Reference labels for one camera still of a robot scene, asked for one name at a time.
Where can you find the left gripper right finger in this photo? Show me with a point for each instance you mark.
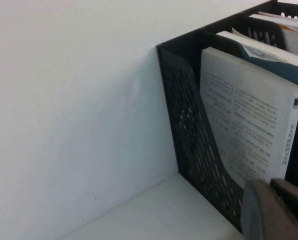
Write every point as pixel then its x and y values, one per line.
pixel 294 200

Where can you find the white orange ROS2 book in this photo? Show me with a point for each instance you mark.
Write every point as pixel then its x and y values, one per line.
pixel 294 35

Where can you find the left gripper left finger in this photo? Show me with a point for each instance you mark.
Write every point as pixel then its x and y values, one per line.
pixel 264 217

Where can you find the black perforated book stand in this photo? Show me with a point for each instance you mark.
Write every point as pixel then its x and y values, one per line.
pixel 189 125

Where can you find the dark teal book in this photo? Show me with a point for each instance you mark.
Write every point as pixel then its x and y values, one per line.
pixel 276 60

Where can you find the white paperback book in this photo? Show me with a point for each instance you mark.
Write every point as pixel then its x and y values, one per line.
pixel 251 120

